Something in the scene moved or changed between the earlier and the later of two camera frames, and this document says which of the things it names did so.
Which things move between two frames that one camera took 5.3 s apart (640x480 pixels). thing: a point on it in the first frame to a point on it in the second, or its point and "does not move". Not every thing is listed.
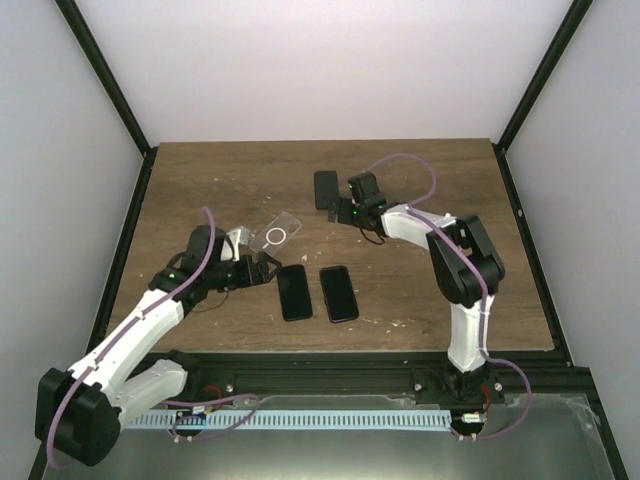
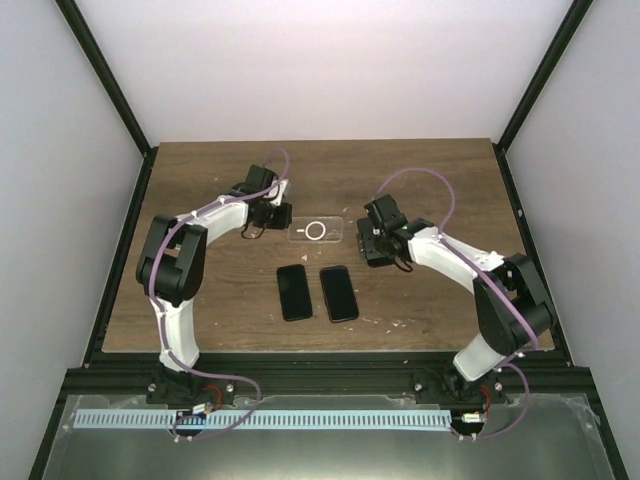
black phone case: [338, 294] does not move
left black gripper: [250, 278] to [283, 219]
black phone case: [294, 292] does not move
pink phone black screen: [338, 293] does not move
